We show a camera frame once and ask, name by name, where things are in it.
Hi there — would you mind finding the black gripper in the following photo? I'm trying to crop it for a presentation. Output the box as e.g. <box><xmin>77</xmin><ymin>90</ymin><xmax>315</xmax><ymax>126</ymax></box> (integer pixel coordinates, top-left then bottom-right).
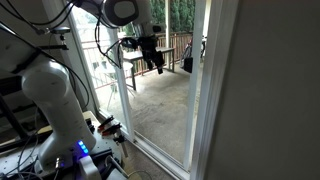
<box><xmin>137</xmin><ymin>34</ymin><xmax>165</xmax><ymax>75</ymax></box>

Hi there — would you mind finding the black screen door latch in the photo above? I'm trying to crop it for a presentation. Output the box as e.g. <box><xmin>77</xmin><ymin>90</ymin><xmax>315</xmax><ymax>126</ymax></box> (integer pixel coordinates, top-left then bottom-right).
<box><xmin>182</xmin><ymin>56</ymin><xmax>194</xmax><ymax>74</ymax></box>

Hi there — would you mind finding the wooden deck railing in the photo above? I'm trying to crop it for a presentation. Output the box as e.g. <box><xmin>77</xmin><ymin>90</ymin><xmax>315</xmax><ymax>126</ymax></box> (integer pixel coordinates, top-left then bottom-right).
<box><xmin>81</xmin><ymin>30</ymin><xmax>194</xmax><ymax>90</ymax></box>

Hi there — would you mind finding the red bicycle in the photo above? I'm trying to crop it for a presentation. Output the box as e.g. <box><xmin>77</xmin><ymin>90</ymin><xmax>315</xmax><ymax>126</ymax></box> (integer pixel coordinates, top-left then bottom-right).
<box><xmin>179</xmin><ymin>36</ymin><xmax>208</xmax><ymax>69</ymax></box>

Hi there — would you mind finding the white round patio table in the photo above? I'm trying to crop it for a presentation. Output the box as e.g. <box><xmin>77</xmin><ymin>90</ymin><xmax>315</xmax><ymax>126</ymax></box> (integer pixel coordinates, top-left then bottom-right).
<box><xmin>93</xmin><ymin>60</ymin><xmax>135</xmax><ymax>111</ymax></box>

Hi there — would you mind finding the green hedge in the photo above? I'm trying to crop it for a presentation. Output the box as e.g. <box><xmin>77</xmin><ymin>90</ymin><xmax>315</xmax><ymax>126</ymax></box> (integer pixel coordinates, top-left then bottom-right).
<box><xmin>149</xmin><ymin>0</ymin><xmax>197</xmax><ymax>33</ymax></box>

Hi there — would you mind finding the red black spring clamp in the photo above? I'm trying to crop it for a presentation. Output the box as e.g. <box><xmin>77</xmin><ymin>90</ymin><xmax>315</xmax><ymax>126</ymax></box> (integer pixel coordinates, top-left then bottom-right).
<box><xmin>97</xmin><ymin>115</ymin><xmax>116</xmax><ymax>133</ymax></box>
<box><xmin>101</xmin><ymin>122</ymin><xmax>123</xmax><ymax>138</ymax></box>

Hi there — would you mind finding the black grey clamp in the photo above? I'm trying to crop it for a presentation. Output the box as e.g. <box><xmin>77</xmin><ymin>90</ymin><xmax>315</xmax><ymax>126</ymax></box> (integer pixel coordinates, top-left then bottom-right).
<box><xmin>112</xmin><ymin>132</ymin><xmax>130</xmax><ymax>158</ymax></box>

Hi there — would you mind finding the white connector box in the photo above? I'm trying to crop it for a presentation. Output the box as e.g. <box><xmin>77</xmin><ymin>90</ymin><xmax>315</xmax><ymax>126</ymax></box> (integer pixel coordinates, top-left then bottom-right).
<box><xmin>78</xmin><ymin>155</ymin><xmax>102</xmax><ymax>180</ymax></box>

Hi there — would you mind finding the black metal stand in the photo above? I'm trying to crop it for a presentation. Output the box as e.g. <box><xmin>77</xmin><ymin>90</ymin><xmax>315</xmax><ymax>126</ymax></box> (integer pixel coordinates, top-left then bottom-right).
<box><xmin>0</xmin><ymin>75</ymin><xmax>33</xmax><ymax>153</ymax></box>

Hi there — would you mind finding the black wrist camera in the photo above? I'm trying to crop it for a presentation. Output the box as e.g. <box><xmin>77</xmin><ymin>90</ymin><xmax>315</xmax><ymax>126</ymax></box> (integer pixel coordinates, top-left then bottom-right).
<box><xmin>120</xmin><ymin>36</ymin><xmax>140</xmax><ymax>51</ymax></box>

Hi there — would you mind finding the glass door with white frame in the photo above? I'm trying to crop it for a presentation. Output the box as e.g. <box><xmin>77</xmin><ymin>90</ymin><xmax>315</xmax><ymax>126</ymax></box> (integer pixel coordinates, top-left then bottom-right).
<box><xmin>68</xmin><ymin>0</ymin><xmax>136</xmax><ymax>144</ymax></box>

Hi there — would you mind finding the white porch post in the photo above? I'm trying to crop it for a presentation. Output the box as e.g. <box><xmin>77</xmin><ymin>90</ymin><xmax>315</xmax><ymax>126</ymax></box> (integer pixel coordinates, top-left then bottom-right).
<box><xmin>164</xmin><ymin>0</ymin><xmax>172</xmax><ymax>49</ymax></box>

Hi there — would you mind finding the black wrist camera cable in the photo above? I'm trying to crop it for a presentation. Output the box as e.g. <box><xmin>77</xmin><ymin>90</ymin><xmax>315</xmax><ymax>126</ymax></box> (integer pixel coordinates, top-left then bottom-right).
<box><xmin>94</xmin><ymin>12</ymin><xmax>125</xmax><ymax>70</ymax></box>

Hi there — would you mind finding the white door frame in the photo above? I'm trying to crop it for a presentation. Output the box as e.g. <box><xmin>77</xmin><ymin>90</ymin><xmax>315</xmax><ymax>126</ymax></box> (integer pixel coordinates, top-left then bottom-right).
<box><xmin>96</xmin><ymin>0</ymin><xmax>240</xmax><ymax>180</ymax></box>

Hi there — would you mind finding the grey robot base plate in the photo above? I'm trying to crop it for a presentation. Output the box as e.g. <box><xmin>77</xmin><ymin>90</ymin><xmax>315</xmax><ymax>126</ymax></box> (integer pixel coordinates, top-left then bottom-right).
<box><xmin>0</xmin><ymin>109</ymin><xmax>125</xmax><ymax>180</ymax></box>

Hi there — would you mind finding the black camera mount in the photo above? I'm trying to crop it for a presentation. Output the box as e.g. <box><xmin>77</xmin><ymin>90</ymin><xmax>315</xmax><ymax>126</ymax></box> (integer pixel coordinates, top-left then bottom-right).
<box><xmin>37</xmin><ymin>25</ymin><xmax>73</xmax><ymax>52</ymax></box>

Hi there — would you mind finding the white cable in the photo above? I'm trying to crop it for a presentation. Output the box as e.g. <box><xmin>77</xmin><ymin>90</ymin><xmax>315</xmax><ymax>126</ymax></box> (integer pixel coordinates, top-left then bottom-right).
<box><xmin>105</xmin><ymin>154</ymin><xmax>154</xmax><ymax>180</ymax></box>

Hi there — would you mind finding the grey cable bundle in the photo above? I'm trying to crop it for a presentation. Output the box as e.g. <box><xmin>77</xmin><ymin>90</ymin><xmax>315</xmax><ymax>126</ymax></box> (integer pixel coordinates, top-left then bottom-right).
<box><xmin>0</xmin><ymin>106</ymin><xmax>46</xmax><ymax>180</ymax></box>

